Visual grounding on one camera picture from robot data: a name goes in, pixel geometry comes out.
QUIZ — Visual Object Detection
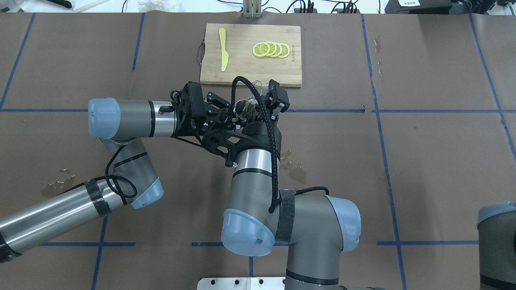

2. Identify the bamboo cutting board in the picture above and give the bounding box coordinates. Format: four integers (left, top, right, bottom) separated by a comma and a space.
200, 23, 302, 87

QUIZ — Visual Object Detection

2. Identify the crumpled white tissue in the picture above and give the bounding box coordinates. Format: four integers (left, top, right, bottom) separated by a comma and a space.
137, 0, 179, 12

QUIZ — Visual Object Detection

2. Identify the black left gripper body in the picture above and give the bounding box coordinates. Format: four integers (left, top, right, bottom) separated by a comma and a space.
170, 81, 206, 139

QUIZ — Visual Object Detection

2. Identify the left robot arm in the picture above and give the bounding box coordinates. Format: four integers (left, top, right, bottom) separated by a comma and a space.
1, 77, 246, 263

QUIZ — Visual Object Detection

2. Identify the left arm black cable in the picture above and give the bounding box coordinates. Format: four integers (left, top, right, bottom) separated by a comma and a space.
73, 145, 138, 199

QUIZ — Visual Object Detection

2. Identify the yellow plastic knife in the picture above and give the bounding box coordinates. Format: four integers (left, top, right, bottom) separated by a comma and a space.
218, 27, 229, 72

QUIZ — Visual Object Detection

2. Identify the steel jigger measuring cup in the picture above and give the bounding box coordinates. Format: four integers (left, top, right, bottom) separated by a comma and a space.
234, 99, 258, 124

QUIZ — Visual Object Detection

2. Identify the lemon slice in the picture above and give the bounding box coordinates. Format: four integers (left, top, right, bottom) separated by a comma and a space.
277, 43, 291, 59
252, 42, 270, 58
271, 43, 283, 58
266, 41, 278, 57

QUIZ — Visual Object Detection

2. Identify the black handle tool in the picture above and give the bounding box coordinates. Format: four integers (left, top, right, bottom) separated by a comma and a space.
47, 0, 73, 9

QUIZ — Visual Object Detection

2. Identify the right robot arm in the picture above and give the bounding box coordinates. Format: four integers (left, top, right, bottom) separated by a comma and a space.
221, 77, 515, 290

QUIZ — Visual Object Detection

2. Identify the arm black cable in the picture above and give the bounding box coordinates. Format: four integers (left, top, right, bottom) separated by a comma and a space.
73, 145, 138, 199
231, 76, 330, 214

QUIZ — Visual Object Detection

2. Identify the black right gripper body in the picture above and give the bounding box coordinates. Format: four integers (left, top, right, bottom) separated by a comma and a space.
240, 122, 270, 150

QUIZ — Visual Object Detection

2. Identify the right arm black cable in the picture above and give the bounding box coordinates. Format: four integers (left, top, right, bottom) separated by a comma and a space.
231, 76, 330, 214

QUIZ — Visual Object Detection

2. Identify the aluminium frame post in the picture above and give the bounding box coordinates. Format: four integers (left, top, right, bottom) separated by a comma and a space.
242, 0, 263, 19

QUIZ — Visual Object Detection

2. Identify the black box with label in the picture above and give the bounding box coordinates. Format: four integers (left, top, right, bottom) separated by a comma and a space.
385, 0, 454, 15

